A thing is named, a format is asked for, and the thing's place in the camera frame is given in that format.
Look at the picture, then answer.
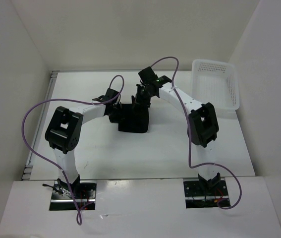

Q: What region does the black skirt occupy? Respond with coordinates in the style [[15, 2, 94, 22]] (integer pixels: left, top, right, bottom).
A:
[[118, 103, 149, 133]]

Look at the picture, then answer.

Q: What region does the white perforated plastic basket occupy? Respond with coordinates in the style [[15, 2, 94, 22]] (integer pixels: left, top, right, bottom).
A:
[[191, 59, 240, 111]]

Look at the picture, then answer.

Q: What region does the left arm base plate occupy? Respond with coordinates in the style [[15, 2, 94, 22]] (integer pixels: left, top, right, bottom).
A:
[[49, 181, 97, 211]]

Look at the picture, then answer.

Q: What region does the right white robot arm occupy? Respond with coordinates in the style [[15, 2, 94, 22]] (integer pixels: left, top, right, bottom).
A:
[[132, 66, 220, 195]]

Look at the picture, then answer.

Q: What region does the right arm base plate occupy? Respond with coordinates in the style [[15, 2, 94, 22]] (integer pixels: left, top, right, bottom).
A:
[[183, 179, 231, 209]]

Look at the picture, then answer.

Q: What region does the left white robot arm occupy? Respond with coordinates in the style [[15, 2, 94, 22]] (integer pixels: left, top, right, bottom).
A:
[[45, 88, 119, 198]]

